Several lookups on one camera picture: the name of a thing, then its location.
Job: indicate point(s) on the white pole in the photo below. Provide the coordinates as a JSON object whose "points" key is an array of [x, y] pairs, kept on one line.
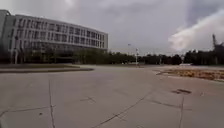
{"points": [[136, 57]]}

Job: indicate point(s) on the grey concrete paved ground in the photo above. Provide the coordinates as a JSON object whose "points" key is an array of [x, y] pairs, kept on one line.
{"points": [[100, 100]]}

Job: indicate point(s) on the row of dark trees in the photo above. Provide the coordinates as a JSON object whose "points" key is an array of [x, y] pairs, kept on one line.
{"points": [[160, 60]]}

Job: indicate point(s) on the large grey curved building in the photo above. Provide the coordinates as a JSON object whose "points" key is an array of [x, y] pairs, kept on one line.
{"points": [[50, 33]]}

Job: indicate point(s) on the raised bed with kerb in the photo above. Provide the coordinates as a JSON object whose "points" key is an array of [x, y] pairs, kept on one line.
{"points": [[33, 67]]}

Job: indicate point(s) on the brown dirt patch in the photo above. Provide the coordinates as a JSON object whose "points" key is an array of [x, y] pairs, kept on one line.
{"points": [[200, 73]]}

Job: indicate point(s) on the distant tower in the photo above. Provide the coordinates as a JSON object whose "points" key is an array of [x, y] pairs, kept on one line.
{"points": [[214, 41]]}

